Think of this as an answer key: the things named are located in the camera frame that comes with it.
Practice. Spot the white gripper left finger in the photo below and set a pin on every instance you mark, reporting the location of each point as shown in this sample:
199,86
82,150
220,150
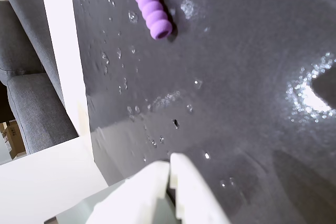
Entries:
141,192

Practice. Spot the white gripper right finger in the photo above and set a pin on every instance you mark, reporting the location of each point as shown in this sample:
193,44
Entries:
194,197

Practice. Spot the purple ribbed foam pen grip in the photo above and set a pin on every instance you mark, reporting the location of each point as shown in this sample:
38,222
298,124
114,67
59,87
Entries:
152,9

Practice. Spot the black table mat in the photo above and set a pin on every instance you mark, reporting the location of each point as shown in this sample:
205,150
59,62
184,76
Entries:
210,77

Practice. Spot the brown cardboard box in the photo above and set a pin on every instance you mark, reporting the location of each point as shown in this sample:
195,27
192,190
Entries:
11,137

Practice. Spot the grey fabric chair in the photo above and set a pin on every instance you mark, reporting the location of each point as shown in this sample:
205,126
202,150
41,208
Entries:
29,98

